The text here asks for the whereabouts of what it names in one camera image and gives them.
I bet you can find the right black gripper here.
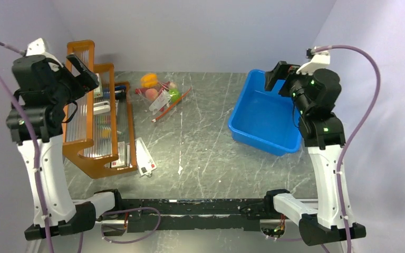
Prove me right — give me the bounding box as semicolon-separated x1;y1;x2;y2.
264;60;318;115

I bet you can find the blue plastic bin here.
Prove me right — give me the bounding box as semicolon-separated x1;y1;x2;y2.
228;69;302;156

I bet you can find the yellow fake bell pepper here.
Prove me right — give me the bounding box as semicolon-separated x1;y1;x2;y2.
140;73;159;89

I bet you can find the clear zip top bag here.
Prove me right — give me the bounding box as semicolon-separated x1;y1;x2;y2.
134;78;192;123

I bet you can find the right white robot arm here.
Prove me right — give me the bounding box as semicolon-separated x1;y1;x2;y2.
263;61;367;246

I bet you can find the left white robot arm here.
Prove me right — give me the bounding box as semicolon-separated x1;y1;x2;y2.
6;54;125;241

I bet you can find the fake peach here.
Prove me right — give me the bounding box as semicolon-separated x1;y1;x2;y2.
145;88;159;102

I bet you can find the green fake fruit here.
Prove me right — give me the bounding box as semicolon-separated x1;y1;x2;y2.
168;89;181;103

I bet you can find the white flat device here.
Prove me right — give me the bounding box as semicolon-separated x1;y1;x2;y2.
93;104;111;115

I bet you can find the orange wooden rack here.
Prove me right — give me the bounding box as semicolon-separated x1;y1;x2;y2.
63;40;138;179

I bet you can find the white blister pack card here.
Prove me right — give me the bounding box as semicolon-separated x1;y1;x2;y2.
136;138;157;177

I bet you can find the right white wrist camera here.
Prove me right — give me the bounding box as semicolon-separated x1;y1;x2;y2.
296;47;331;75

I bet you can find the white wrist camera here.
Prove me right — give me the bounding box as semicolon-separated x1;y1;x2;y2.
25;37;53;58
296;47;331;75

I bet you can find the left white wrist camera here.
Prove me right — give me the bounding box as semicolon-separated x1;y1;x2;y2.
25;37;53;58

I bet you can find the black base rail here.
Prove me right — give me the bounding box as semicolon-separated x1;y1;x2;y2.
118;198;282;232

